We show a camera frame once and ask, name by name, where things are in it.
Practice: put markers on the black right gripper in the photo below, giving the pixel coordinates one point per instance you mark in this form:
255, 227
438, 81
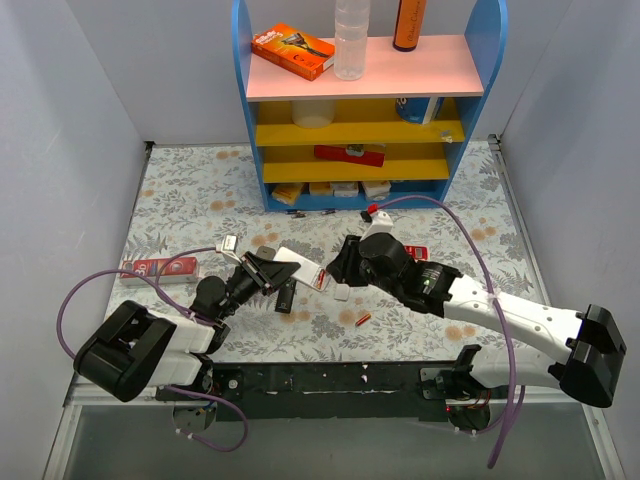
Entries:
353, 262

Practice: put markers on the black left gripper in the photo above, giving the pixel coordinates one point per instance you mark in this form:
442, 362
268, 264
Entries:
257, 273

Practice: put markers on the black remote control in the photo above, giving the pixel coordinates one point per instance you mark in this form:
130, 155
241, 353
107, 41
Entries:
285, 297

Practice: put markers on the white battery cover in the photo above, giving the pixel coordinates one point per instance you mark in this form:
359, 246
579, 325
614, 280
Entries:
342, 292

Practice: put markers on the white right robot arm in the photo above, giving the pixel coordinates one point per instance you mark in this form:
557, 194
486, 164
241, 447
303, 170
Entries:
579, 353

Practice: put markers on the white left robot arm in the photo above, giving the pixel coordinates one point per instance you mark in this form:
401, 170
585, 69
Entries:
136, 348

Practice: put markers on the grey remote control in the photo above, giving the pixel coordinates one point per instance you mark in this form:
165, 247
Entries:
266, 253

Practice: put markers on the red white remote control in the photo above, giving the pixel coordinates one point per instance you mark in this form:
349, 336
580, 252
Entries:
418, 253

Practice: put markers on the white tissue pack right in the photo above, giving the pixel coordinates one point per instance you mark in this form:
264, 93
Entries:
376, 190

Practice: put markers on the white tissue pack middle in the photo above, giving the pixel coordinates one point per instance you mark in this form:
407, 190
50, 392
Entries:
345, 189

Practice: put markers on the yellow tissue pack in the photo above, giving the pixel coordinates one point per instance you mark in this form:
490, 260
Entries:
288, 193

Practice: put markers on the red toothpaste box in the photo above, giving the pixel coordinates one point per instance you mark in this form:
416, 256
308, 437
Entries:
181, 270

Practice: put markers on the floral table mat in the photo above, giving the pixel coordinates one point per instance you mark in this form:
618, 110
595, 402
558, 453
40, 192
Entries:
191, 197

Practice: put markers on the red flat box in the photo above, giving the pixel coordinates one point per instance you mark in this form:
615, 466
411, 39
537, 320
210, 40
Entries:
360, 154

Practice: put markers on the blue shelf unit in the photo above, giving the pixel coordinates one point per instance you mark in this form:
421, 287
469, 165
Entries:
420, 167

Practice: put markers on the blue white can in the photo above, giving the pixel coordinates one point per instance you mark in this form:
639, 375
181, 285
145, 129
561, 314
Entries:
420, 111

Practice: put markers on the white plastic cup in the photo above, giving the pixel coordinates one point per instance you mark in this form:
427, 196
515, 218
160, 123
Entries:
312, 114

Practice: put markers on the orange razor box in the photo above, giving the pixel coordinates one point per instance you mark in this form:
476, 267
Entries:
295, 51

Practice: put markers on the clear plastic bottle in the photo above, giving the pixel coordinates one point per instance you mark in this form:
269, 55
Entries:
351, 22

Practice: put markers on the orange cologne bottle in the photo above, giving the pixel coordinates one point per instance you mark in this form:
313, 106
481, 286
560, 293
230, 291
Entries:
410, 16

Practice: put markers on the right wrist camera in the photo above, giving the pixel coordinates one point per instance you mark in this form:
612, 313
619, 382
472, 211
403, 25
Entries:
378, 221

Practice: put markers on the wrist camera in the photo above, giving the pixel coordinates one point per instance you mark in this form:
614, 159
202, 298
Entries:
228, 249
378, 221

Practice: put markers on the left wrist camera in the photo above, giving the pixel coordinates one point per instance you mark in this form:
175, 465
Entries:
228, 249

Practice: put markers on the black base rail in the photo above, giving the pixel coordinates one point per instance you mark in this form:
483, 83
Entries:
326, 390

